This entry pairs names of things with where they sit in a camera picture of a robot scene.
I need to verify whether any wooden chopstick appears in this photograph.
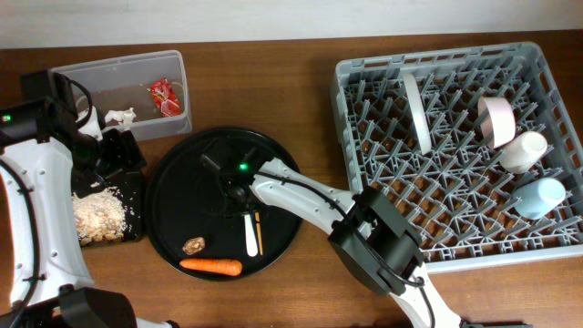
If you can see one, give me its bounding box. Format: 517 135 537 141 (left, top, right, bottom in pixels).
254 211 264 256

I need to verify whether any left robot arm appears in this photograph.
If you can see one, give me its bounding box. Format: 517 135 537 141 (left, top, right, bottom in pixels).
1 70 150 327

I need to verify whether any round black serving tray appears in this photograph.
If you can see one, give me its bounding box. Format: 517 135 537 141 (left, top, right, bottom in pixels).
142 128 302 282

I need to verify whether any red snack wrapper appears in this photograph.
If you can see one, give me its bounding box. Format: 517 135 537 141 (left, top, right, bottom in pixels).
148 78 181 117

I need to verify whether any black rectangular tray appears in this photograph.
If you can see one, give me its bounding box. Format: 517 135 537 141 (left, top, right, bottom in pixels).
71 169 144 248

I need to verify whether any grey plate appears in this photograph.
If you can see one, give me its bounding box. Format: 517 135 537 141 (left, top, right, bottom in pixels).
403 73 432 155

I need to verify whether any white cup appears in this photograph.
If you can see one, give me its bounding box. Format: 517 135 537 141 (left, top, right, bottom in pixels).
500 131 548 174

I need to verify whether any clear plastic bin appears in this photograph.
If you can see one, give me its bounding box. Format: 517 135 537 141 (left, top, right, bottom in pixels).
52 50 192 141

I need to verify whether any grey dishwasher rack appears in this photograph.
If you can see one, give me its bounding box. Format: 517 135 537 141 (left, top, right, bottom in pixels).
331 42 582 273

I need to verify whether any rice pile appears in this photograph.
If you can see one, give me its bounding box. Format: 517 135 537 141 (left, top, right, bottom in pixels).
71 187 133 235

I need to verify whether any white tissue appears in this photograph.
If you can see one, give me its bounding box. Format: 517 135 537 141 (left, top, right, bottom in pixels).
105 108 137 130

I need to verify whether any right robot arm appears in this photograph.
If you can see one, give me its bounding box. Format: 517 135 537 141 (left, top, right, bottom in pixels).
201 140 464 328

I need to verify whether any white plastic fork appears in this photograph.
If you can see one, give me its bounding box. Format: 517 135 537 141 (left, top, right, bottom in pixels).
243 213 259 257

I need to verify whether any orange carrot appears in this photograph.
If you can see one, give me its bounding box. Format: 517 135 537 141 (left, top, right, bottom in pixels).
179 259 242 276

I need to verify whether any brown walnut piece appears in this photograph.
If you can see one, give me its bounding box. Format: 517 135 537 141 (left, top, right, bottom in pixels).
182 237 206 256

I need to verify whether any blue plastic cup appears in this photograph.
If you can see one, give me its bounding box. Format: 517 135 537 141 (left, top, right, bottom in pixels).
513 178 567 220

